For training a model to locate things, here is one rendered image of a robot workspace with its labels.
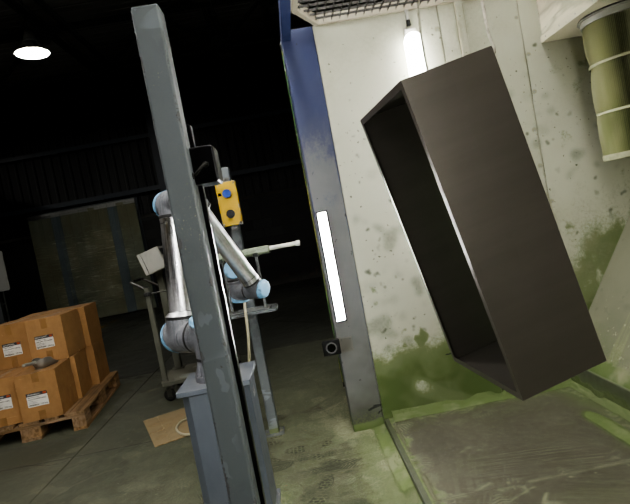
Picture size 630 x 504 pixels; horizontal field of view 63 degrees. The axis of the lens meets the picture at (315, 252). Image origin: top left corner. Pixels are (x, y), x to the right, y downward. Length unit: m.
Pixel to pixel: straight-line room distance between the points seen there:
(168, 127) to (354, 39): 2.19
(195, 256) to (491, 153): 1.24
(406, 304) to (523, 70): 1.47
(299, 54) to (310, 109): 0.30
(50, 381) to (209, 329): 3.53
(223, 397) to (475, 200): 1.19
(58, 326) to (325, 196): 2.71
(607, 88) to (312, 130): 1.49
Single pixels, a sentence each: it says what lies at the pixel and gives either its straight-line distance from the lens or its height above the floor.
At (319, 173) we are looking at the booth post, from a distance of 2.88.
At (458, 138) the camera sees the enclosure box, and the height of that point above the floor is 1.41.
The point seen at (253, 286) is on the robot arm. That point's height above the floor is 0.97.
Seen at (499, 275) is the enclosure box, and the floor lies 0.92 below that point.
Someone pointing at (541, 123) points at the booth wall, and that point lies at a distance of 3.24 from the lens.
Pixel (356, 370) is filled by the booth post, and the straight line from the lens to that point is 2.99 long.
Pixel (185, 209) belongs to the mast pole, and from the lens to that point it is 0.94.
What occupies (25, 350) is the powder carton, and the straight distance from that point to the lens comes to 4.90.
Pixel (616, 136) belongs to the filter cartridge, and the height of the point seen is 1.36.
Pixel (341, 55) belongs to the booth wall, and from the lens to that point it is 3.02.
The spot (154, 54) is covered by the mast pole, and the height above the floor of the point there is 1.55.
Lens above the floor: 1.21
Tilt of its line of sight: 3 degrees down
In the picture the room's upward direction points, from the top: 11 degrees counter-clockwise
